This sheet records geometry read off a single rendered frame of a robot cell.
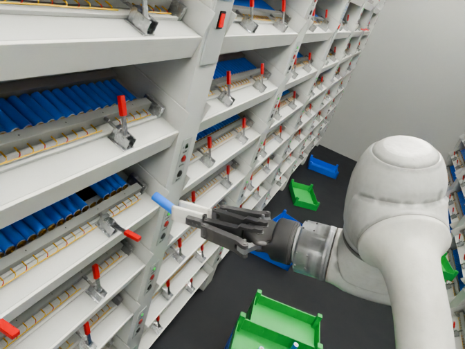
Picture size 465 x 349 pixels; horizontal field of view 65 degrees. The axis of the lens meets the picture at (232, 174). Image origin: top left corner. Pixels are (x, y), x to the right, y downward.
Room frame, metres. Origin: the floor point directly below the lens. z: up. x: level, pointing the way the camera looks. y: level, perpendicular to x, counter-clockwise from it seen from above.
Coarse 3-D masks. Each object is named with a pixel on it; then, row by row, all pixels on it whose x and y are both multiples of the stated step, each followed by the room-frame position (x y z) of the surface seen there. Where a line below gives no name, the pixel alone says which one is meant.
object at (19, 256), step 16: (128, 192) 0.67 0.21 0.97; (96, 208) 0.58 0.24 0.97; (64, 224) 0.50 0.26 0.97; (80, 224) 0.53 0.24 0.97; (48, 240) 0.46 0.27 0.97; (64, 240) 0.48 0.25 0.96; (16, 256) 0.40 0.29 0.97; (32, 256) 0.43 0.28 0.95; (48, 256) 0.44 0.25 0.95; (0, 272) 0.37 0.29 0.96
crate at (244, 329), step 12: (240, 324) 0.88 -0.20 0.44; (252, 324) 0.89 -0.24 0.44; (240, 336) 0.87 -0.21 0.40; (252, 336) 0.88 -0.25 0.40; (264, 336) 0.89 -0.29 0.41; (276, 336) 0.89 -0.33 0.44; (288, 336) 0.89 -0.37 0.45; (228, 348) 0.80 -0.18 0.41; (240, 348) 0.82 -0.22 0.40; (252, 348) 0.83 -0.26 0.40; (264, 348) 0.85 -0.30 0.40; (276, 348) 0.87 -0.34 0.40; (288, 348) 0.88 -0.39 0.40; (300, 348) 0.88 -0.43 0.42; (312, 348) 0.88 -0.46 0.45
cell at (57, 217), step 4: (44, 208) 0.52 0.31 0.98; (48, 208) 0.52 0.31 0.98; (52, 208) 0.52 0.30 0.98; (44, 212) 0.51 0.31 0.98; (48, 212) 0.52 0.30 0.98; (52, 212) 0.52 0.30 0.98; (56, 212) 0.52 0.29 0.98; (48, 216) 0.51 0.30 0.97; (52, 216) 0.51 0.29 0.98; (56, 216) 0.51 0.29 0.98; (60, 216) 0.52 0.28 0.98; (56, 220) 0.51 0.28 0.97; (60, 220) 0.51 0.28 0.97; (56, 224) 0.51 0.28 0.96
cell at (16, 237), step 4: (4, 228) 0.44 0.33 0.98; (8, 228) 0.44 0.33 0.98; (12, 228) 0.45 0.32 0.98; (4, 232) 0.44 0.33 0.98; (8, 232) 0.44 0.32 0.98; (12, 232) 0.44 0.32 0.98; (16, 232) 0.44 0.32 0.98; (8, 236) 0.43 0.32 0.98; (12, 236) 0.43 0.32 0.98; (16, 236) 0.44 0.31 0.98; (20, 236) 0.44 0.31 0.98; (12, 240) 0.43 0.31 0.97; (16, 240) 0.43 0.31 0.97; (20, 240) 0.43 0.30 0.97; (16, 244) 0.43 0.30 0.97
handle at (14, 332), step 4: (0, 320) 0.30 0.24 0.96; (4, 320) 0.30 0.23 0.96; (0, 324) 0.30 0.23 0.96; (4, 324) 0.30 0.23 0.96; (8, 324) 0.30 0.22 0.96; (0, 328) 0.29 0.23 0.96; (4, 328) 0.29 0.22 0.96; (8, 328) 0.29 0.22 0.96; (12, 328) 0.30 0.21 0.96; (16, 328) 0.30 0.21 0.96; (4, 332) 0.29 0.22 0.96; (8, 332) 0.29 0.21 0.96; (12, 332) 0.29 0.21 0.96; (16, 332) 0.29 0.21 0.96; (8, 336) 0.29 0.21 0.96; (12, 336) 0.29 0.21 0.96; (16, 336) 0.29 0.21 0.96
